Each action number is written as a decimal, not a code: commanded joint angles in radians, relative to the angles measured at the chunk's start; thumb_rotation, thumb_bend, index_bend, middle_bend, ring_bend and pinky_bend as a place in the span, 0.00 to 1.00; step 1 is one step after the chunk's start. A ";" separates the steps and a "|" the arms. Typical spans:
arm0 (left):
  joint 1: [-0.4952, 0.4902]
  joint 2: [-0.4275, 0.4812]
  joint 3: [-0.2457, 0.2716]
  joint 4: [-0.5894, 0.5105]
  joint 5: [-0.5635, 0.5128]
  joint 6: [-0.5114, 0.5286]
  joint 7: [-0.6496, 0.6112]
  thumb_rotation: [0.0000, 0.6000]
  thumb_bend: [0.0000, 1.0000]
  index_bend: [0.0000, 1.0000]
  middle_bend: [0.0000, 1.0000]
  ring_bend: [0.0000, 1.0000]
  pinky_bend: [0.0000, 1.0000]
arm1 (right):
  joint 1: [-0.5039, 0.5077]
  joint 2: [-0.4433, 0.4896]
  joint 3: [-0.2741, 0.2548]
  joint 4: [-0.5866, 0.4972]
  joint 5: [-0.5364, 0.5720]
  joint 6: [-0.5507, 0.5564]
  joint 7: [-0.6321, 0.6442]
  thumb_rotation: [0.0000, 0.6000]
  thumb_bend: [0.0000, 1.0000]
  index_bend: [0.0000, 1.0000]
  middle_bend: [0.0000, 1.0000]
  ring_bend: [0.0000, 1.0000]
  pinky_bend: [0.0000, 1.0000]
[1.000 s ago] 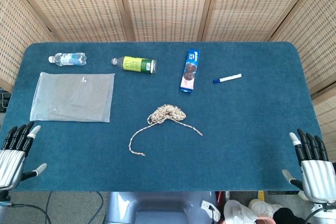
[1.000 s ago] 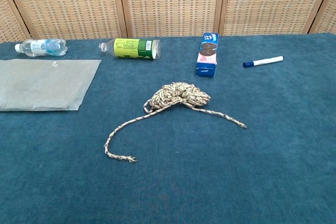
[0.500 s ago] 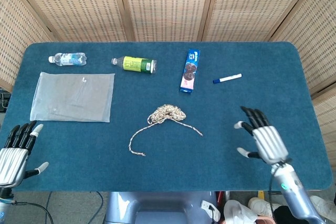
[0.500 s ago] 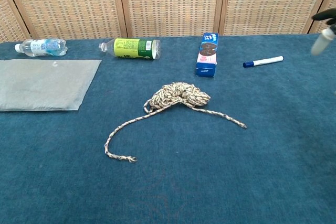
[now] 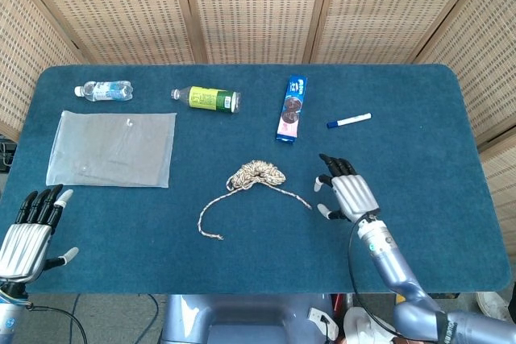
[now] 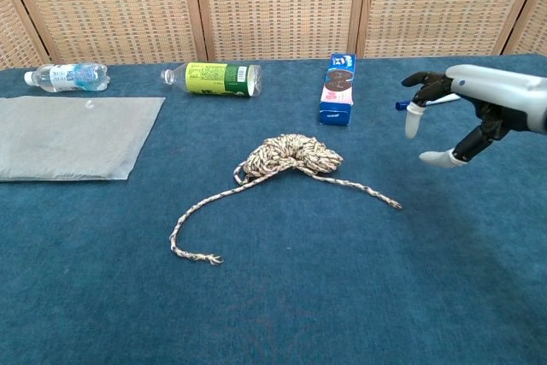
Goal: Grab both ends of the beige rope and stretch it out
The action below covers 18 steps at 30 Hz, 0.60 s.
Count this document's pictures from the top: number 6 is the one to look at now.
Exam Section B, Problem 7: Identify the clear bottle green yellow label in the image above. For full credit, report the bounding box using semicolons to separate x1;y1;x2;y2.
161;62;262;99

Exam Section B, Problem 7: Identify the clear bottle blue label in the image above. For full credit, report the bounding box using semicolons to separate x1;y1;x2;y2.
23;62;111;93

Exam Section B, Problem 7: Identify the blue cookie box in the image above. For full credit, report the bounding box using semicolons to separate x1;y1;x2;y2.
317;53;358;127

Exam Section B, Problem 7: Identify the beige braided rope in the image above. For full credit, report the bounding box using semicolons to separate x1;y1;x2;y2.
169;132;403;266

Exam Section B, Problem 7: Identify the white marker blue cap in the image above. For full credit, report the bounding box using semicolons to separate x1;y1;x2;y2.
395;93;462;111

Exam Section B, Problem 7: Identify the blue carpet table mat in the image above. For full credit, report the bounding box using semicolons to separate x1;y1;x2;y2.
0;53;547;365

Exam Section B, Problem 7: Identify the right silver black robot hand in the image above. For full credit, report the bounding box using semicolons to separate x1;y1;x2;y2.
401;64;547;168

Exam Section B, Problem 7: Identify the woven folding screen panel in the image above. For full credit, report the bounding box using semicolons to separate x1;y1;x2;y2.
190;0;371;62
0;0;210;66
0;0;50;70
356;0;547;58
503;0;547;56

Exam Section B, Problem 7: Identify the grey plastic pouch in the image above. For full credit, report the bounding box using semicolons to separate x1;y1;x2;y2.
0;96;167;182

